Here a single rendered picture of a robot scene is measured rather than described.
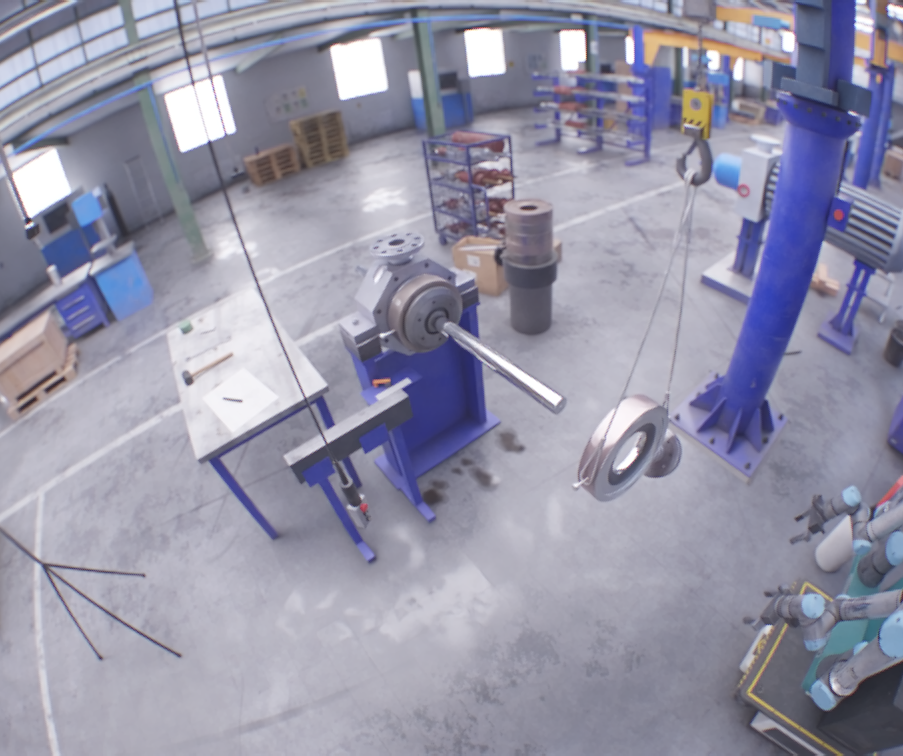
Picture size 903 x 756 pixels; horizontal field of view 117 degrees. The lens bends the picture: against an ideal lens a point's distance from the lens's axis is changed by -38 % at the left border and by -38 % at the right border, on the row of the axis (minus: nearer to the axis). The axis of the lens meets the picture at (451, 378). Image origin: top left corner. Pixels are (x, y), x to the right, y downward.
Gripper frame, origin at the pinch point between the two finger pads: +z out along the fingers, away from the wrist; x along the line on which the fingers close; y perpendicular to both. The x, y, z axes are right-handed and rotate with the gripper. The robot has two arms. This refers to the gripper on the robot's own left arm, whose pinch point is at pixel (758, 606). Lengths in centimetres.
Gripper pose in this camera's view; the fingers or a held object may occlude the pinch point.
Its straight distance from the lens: 177.7
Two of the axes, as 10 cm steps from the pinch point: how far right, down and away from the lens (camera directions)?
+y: -5.9, -7.4, 3.3
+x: -8.1, 5.3, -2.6
